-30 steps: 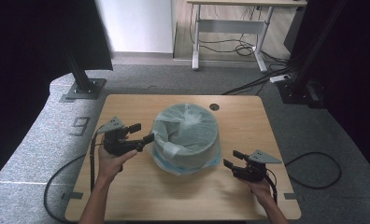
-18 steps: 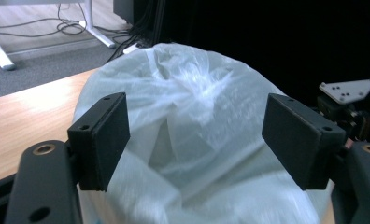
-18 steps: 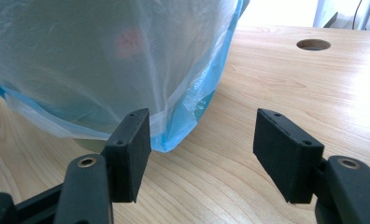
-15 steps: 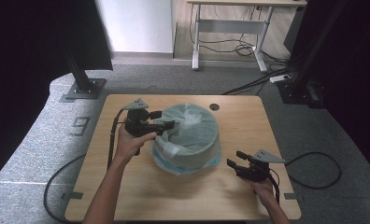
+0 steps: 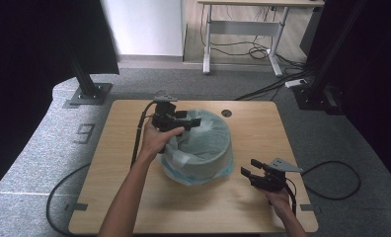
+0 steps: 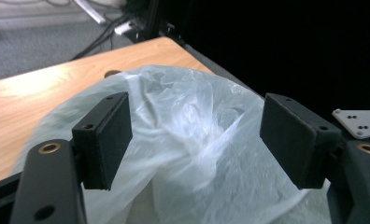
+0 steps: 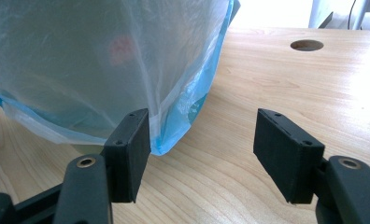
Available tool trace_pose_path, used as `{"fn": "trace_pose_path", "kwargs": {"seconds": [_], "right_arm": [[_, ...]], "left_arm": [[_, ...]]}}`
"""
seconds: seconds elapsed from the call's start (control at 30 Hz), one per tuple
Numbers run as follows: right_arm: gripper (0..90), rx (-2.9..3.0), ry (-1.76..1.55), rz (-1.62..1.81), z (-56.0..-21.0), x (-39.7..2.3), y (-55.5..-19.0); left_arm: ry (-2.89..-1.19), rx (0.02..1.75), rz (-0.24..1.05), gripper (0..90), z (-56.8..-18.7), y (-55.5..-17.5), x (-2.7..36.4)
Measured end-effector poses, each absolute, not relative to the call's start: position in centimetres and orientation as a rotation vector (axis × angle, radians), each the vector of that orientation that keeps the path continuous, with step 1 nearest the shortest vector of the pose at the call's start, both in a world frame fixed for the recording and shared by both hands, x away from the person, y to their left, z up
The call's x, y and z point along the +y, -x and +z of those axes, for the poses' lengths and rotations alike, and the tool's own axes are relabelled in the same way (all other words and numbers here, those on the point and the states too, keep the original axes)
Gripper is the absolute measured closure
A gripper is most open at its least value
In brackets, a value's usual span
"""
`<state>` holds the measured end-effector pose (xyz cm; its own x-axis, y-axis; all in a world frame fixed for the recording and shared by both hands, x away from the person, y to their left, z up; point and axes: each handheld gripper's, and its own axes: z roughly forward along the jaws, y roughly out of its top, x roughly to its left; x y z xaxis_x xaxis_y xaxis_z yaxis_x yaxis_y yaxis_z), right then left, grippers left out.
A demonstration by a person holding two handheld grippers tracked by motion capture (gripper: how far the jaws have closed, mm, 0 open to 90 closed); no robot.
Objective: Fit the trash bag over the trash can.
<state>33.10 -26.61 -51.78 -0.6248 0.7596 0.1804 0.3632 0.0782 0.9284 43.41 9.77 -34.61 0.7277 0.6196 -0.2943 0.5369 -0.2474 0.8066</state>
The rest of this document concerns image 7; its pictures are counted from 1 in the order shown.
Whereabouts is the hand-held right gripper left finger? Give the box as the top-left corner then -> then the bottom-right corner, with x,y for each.
103,107 -> 152,203

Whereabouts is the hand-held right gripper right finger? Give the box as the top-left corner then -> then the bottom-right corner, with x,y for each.
252,107 -> 326,204

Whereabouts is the white metal frame desk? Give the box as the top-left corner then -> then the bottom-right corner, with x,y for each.
308,0 -> 370,31

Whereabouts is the white plastic bag blue strip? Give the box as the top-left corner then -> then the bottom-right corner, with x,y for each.
0,0 -> 241,157

